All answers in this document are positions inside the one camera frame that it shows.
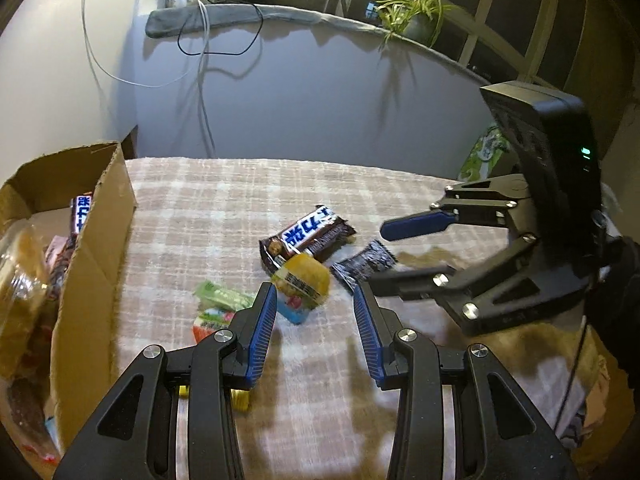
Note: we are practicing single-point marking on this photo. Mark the white window frame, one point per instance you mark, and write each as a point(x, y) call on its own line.
point(481, 15)

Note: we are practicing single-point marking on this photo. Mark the yellow cake packet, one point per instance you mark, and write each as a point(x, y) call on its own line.
point(305, 272)

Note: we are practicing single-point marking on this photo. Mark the red green candy packet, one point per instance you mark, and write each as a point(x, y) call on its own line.
point(210, 325)

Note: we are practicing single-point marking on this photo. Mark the plaid tablecloth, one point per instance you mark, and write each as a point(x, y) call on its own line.
point(225, 210)

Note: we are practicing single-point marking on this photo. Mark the clear-wrapped bread package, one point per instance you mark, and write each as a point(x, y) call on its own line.
point(25, 285)

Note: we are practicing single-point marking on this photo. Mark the red-ended date packet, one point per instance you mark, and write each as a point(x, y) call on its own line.
point(30, 410)
point(57, 265)

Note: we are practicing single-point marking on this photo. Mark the cardboard box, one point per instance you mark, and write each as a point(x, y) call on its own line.
point(95, 270)

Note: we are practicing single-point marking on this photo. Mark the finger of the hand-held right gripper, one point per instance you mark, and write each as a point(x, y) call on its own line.
point(415, 224)
point(410, 282)

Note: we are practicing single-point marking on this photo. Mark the potted spider plant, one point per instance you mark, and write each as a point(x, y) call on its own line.
point(420, 27)

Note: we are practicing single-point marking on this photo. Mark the blue candy packet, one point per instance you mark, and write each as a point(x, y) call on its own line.
point(292, 312)

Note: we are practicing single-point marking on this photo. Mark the small dark candy wrapper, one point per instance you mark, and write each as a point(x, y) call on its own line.
point(362, 262)

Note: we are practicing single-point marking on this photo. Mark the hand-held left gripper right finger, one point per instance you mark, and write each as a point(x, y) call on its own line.
point(365, 330)

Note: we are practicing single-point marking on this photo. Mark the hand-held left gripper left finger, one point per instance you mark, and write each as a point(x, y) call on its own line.
point(262, 330)

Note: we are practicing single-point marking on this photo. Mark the green gift bag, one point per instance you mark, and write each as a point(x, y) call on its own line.
point(475, 160)

